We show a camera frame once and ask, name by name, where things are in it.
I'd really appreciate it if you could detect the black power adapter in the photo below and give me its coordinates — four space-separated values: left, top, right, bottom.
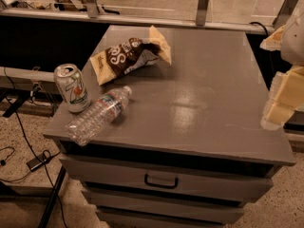
27 154 49 172

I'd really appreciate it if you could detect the black floor cable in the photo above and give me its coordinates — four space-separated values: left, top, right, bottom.
0 67 69 228

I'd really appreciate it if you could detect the brown yellow chip bag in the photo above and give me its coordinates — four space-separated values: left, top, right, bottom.
90 26 172 86

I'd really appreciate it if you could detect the clear plastic water bottle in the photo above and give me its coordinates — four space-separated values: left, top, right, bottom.
66 86 132 146

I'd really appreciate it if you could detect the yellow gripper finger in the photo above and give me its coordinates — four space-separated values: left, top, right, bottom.
259 26 284 51
261 66 304 126

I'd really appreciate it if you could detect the grey drawer cabinet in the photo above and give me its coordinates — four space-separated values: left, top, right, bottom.
44 28 295 228

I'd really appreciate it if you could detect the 7up soda can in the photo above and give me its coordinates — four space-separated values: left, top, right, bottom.
54 64 90 113

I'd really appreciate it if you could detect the metal window frame rail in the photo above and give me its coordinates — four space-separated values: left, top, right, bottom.
1 0 303 33

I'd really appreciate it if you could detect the black tripod leg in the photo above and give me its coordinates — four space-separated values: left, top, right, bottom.
38 167 66 228

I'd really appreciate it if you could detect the black drawer handle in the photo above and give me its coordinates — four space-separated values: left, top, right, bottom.
143 174 179 189

